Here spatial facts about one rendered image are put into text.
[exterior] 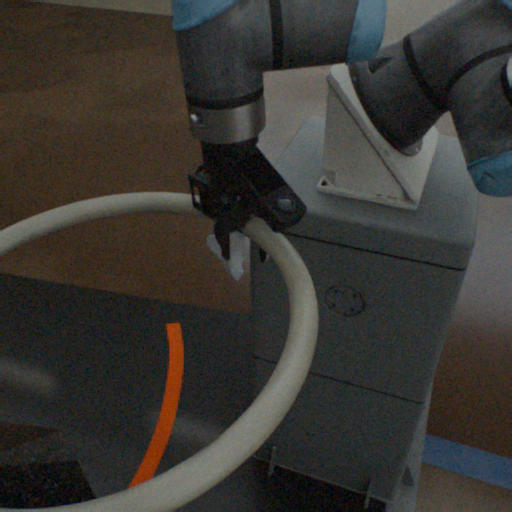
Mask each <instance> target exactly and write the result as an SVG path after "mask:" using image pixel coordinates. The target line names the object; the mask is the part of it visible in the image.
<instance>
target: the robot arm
mask: <svg viewBox="0 0 512 512"><path fill-rule="evenodd" d="M171 4H172V13H173V22H172V27H173V29H174V30H175V34H176V42H177V48H178V54H179V60H180V67H181V74H182V80H183V86H184V92H185V99H186V106H187V112H188V118H189V125H190V132H191V134H192V137H194V138H197V139H199V140H200V143H201V149H202V156H203V163H202V164H200V165H198V168H197V169H196V170H193V171H191V172H189V173H187V175H188V182H189V188H190V194H191V199H192V205H193V208H194V209H197V210H199V211H200V212H202V213H203V214H204V215H206V216H207V217H209V218H211V219H212V220H213V219H214V218H216V217H217V219H216V221H215V224H214V235H209V236H208V238H207V244H208V247H209V248H210V249H211V250H212V251H213V252H214V253H215V254H216V255H217V256H218V257H219V258H220V259H221V260H222V262H224V265H225V267H226V269H227V272H228V273H229V275H230V276H231V277H232V278H233V279H234V280H236V281H238V280H239V279H240V277H241V276H242V274H243V273H244V271H243V268H242V263H243V255H242V247H243V244H244V240H245V236H244V235H243V232H241V231H239V230H238V229H237V228H236V225H238V226H240V227H243V226H244V224H245V223H246V222H247V221H249V220H251V219H253V218H255V217H256V216H257V217H259V218H261V219H262V220H264V221H265V222H266V223H267V225H268V226H269V227H270V228H271V230H272V231H273V232H275V233H279V232H282V231H284V230H286V229H288V228H289V227H291V226H293V225H295V224H296V223H298V222H299V221H300V220H301V218H302V217H303V215H304V214H306V212H307V205H306V204H304V203H303V201H302V200H301V199H300V198H299V197H298V195H297V194H296V193H295V192H294V191H293V189H292V188H291V187H290V186H289V185H288V183H287V182H286V181H285V180H284V177H283V176H282V175H281V174H280V173H279V171H278V170H276V169H275V168H274V167H273V165H272V164H271V163H270V162H269V161H268V159H267V158H266V157H265V156H264V154H263V153H262V152H261V150H260V149H259V147H258V146H257V145H256V144H257V143H258V141H259V134H260V133H261V132H262V131H263V130H264V129H265V127H266V112H265V97H264V78H263V73H265V72H273V71H285V70H294V69H304V68H314V66H322V67H323V65H332V64H342V63H345V65H349V64H350V63H352V62H355V69H356V75H357V80H358V83H359V86H360V89H362V91H363V95H364V97H365V99H366V101H367V103H368V105H369V107H370V109H371V110H372V112H373V114H374V115H375V117H376V118H377V120H378V121H379V123H380V125H381V126H382V127H383V128H384V130H385V131H386V132H387V133H389V134H390V135H391V136H392V137H393V138H394V139H396V140H397V141H398V142H400V143H402V144H404V145H411V144H413V143H415V142H418V141H420V140H421V139H422V138H423V137H424V136H425V135H426V134H427V133H428V132H429V130H430V129H431V128H432V127H433V126H434V125H435V124H436V122H437V120H438V119H439V118H440V117H441V116H442V115H443V114H444V113H447V112H448V111H450V113H451V116H452V120H453V124H454V127H455V130H456V133H457V137H458V140H459V143H460V146H461V151H462V154H463V157H464V160H465V163H466V170H467V171H468V172H469V174H470V176H471V180H472V182H474V185H475V187H476V188H477V190H479V191H480V192H481V193H484V194H486V195H489V196H494V197H512V0H455V1H454V2H452V3H451V4H450V5H447V7H446V8H444V9H443V10H441V11H440V12H439V13H437V14H436V15H434V16H433V17H431V18H430V19H429V20H427V21H426V22H424V23H423V24H421V25H420V26H418V27H416V28H415V29H413V30H412V31H411V32H409V33H408V34H406V35H405V37H403V38H402V39H400V40H396V41H392V42H388V43H384V44H382V39H383V34H384V29H385V20H386V0H171ZM202 170H204V171H202ZM200 171H202V172H200ZM198 172H200V173H198ZM196 174H197V175H196ZM193 186H194V187H197V188H198V192H199V198H200V202H199V201H197V200H195V198H194V192H193Z"/></svg>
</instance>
